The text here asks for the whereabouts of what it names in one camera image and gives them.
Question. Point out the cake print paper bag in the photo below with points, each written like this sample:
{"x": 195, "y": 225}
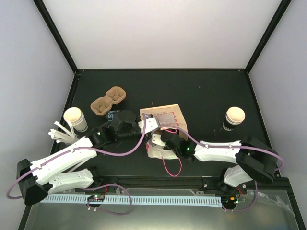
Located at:
{"x": 172, "y": 122}

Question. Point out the brown cardboard cup carrier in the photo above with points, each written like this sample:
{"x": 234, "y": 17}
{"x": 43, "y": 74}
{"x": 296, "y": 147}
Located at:
{"x": 104, "y": 104}

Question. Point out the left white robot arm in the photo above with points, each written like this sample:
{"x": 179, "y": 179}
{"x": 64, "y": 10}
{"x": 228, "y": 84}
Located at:
{"x": 37, "y": 179}

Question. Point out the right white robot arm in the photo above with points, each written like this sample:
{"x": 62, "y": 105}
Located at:
{"x": 252, "y": 159}

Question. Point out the black cup lying sideways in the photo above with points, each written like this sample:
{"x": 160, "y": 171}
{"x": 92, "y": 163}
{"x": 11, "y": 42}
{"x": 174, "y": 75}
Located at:
{"x": 109, "y": 116}

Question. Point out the white stacked paper cups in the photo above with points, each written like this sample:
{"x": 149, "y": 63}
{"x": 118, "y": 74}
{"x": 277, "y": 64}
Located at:
{"x": 76, "y": 117}

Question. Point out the right black paper cup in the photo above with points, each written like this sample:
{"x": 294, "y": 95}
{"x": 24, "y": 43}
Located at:
{"x": 234, "y": 116}

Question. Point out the small circuit board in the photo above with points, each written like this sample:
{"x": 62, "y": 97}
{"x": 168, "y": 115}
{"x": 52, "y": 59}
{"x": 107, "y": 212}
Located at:
{"x": 96, "y": 198}

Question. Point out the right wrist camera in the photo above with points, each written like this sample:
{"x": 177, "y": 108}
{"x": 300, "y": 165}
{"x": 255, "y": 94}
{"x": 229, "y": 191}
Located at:
{"x": 156, "y": 139}

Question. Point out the light blue cable duct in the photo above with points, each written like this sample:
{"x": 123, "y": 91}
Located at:
{"x": 152, "y": 200}

